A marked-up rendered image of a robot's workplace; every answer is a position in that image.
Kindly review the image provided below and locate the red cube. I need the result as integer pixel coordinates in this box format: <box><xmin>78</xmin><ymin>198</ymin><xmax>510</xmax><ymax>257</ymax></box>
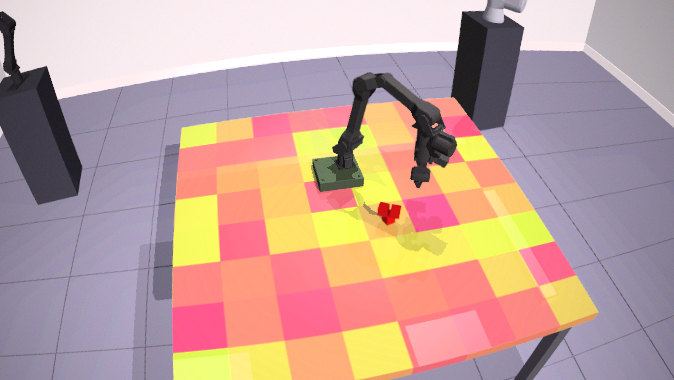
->
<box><xmin>382</xmin><ymin>210</ymin><xmax>395</xmax><ymax>226</ymax></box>
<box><xmin>390</xmin><ymin>204</ymin><xmax>401</xmax><ymax>220</ymax></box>
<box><xmin>378</xmin><ymin>202</ymin><xmax>390</xmax><ymax>217</ymax></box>

